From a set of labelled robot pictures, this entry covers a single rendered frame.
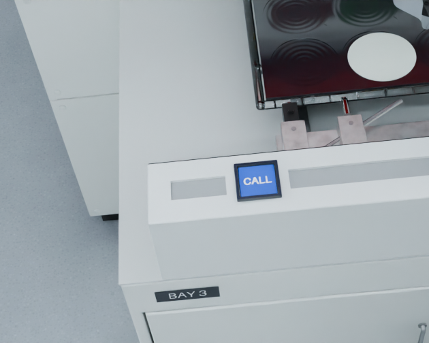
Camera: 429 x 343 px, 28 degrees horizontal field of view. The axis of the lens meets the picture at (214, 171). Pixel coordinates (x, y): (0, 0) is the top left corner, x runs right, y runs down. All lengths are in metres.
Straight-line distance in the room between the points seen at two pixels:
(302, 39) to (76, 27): 0.51
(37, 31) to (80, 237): 0.72
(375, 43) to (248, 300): 0.43
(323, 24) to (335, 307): 0.43
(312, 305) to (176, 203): 0.31
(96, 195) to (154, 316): 0.86
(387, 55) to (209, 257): 0.42
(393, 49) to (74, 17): 0.63
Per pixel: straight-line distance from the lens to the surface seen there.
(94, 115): 1.85
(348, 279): 1.22
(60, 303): 2.14
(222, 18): 1.48
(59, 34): 1.68
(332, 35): 1.33
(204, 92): 1.37
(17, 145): 2.46
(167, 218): 1.06
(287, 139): 1.18
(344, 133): 1.19
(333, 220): 1.08
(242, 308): 1.26
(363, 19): 1.36
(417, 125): 1.25
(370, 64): 1.29
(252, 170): 1.08
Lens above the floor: 1.83
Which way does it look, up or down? 53 degrees down
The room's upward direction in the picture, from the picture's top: 7 degrees counter-clockwise
